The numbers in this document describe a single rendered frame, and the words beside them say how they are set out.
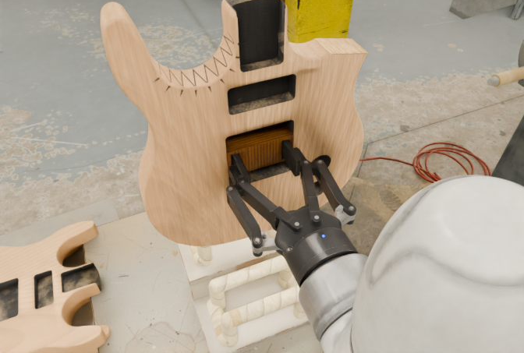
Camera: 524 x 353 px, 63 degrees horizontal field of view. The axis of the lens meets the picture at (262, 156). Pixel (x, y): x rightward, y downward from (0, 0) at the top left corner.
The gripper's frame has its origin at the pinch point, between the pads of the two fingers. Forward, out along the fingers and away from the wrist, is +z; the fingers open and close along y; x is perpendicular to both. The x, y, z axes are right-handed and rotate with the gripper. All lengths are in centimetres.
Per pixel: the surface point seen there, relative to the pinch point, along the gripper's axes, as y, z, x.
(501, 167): 112, 33, -75
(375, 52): 195, 226, -144
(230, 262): -3.1, 12.8, -43.5
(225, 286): -6.2, 6.3, -41.3
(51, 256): -42, 33, -46
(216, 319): -9.8, 3.3, -48.1
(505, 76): 77, 23, -20
